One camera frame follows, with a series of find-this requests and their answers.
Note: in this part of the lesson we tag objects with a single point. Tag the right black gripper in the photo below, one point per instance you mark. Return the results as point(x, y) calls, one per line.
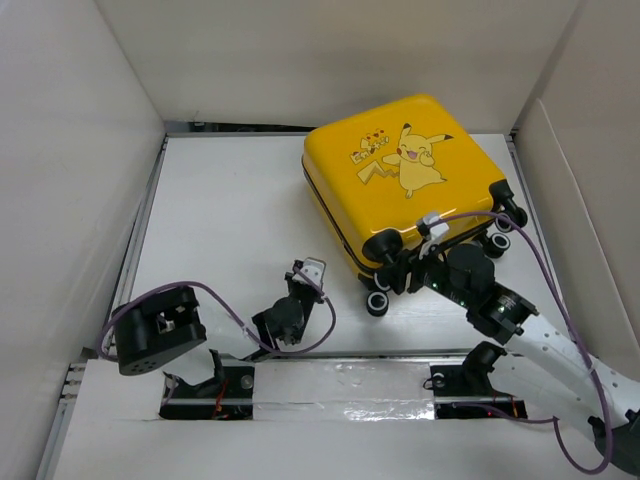
point(411, 265)

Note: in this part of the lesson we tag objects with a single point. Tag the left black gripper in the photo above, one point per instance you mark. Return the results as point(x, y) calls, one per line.
point(291, 281)

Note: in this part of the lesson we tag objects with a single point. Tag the yellow suitcase with grey lining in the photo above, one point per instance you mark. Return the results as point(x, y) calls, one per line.
point(376, 173)

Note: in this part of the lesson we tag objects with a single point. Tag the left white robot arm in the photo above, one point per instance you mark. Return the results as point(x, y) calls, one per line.
point(164, 324)

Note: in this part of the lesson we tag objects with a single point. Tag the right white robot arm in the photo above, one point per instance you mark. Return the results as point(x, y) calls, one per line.
point(525, 355)

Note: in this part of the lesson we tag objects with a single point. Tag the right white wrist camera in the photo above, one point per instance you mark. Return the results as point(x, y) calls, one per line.
point(432, 229)

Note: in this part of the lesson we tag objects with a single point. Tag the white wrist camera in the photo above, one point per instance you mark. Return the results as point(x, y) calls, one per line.
point(310, 271)
point(432, 229)

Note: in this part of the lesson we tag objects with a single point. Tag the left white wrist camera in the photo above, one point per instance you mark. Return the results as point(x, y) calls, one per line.
point(310, 271)

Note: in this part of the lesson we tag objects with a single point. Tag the aluminium mounting rail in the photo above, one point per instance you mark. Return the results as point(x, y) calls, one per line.
point(311, 390)

